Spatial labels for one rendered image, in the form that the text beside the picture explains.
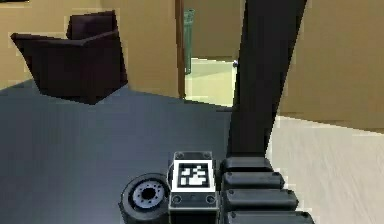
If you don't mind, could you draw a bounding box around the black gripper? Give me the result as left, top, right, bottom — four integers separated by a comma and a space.
118, 172, 173, 224

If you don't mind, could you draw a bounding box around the dark brown armchair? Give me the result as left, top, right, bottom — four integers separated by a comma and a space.
9, 9, 130, 106

